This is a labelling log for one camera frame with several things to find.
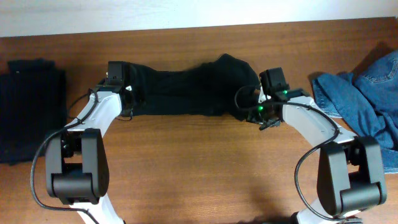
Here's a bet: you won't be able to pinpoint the black fabric storage container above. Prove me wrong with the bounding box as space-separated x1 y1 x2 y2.
1 58 67 164

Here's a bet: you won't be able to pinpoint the blue denim jeans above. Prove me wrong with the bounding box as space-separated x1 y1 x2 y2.
312 50 397 174

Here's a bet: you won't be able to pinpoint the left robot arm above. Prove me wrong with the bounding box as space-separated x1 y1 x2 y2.
45 61 139 223

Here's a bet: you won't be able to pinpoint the black t-shirt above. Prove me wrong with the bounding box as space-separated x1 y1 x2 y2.
128 54 260 121

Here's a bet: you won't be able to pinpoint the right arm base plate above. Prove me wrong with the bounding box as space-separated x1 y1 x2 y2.
341 217 363 224

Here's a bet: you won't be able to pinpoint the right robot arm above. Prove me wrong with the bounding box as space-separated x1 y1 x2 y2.
247 68 387 223

